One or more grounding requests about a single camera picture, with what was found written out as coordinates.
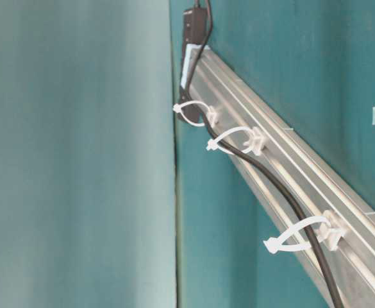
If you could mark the black USB hub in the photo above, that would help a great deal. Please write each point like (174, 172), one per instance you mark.
(194, 32)

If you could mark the teal table cloth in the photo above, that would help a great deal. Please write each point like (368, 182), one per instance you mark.
(313, 63)

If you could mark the aluminium rail profile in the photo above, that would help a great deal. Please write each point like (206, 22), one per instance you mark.
(343, 221)

